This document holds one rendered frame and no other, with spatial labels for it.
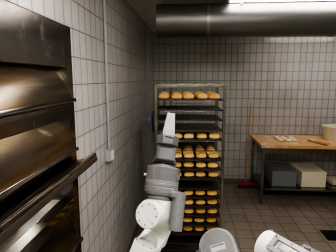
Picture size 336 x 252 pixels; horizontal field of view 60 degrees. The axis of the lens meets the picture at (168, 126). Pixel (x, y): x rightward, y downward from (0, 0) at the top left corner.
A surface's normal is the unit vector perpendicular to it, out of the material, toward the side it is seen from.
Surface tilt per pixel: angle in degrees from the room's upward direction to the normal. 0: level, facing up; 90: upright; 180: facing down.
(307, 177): 90
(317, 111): 90
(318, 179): 90
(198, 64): 90
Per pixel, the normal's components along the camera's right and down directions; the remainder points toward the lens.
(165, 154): 0.03, -0.22
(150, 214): -0.38, -0.26
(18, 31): 1.00, 0.01
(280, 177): -0.08, 0.16
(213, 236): -0.30, -0.71
